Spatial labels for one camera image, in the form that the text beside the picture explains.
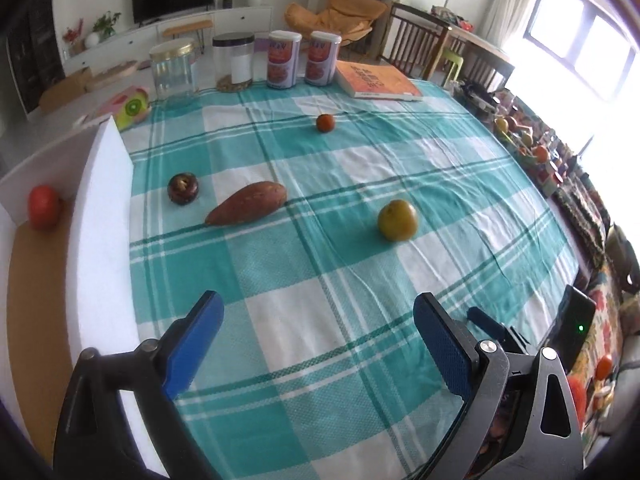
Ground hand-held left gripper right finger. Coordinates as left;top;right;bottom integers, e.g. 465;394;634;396
413;292;586;480

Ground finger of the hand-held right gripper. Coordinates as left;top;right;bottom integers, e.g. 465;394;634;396
467;306;532;357

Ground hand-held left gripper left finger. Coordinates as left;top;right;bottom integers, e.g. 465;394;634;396
52;290;225;480

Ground white foam lined box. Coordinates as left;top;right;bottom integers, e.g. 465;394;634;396
0;115;168;478

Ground large red tomato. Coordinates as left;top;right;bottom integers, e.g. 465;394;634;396
27;185;63;231

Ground orange fleece clothing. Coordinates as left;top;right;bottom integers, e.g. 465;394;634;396
567;377;588;431

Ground dark rounded object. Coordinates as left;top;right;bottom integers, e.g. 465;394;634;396
605;225;640;296

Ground yellow green orange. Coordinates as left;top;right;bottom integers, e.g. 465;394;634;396
377;199;419;241

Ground teal white checked tablecloth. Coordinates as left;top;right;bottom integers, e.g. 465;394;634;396
117;77;583;480

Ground small reddish sweet potato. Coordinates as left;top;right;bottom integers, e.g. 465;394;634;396
205;181;289;227

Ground dark purple mangosteen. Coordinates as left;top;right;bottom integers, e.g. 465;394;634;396
167;173;201;206

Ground row of colourful toys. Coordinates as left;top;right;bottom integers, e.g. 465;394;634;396
457;80;586;196

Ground kiwi print pink box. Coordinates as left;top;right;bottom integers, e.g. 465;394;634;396
111;86;151;131

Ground lime green stool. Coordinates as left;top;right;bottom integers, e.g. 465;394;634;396
440;49;468;83

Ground orange cover book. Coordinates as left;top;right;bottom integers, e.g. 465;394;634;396
334;60;424;102

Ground woven round coaster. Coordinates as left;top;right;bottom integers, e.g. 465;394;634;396
216;77;257;93

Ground gold lid glass jar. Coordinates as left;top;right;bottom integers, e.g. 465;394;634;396
149;40;197;103

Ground wooden side table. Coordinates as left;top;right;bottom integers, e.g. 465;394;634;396
440;20;516;86

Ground dark wooden chair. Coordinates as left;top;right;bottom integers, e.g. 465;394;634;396
377;2;451;81

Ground brown cardboard box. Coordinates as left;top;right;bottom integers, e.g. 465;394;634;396
37;67;96;113

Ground black lid glass jar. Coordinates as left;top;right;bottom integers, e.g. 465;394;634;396
212;32;257;88

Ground red label tin can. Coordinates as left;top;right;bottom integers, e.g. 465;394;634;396
304;31;342;86
266;31;302;91

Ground dark framed window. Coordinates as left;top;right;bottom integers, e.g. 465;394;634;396
522;0;640;106

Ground white television cabinet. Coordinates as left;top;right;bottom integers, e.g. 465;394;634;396
62;6;275;76

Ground wooden bench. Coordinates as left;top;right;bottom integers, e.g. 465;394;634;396
161;19;215;53

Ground leafy plant beside vase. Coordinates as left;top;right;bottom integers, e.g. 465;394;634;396
92;11;122;43

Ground red flowers in vase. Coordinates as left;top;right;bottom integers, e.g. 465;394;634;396
62;19;85;56

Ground dark glass cabinet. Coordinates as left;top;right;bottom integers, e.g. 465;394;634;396
5;0;66;116

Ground orange lounge chair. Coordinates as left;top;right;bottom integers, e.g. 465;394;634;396
285;0;390;56

